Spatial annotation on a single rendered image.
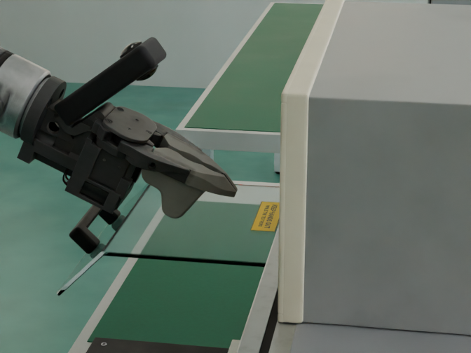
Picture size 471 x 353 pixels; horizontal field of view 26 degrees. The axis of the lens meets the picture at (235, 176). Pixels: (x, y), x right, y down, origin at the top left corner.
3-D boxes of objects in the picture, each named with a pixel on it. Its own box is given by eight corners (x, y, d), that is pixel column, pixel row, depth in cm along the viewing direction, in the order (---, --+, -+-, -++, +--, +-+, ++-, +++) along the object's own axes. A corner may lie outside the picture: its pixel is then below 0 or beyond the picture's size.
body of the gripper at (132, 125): (137, 191, 106) (33, 139, 106) (169, 121, 103) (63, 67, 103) (117, 218, 99) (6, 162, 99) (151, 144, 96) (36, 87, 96)
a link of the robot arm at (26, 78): (25, 46, 103) (-6, 65, 95) (66, 66, 103) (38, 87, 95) (1, 110, 106) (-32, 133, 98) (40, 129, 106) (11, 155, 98)
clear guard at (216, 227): (56, 295, 117) (52, 248, 115) (113, 217, 139) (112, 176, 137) (340, 318, 112) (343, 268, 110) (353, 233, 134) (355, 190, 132)
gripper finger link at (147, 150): (190, 175, 101) (111, 135, 101) (197, 160, 100) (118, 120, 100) (179, 191, 96) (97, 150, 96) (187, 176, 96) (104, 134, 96)
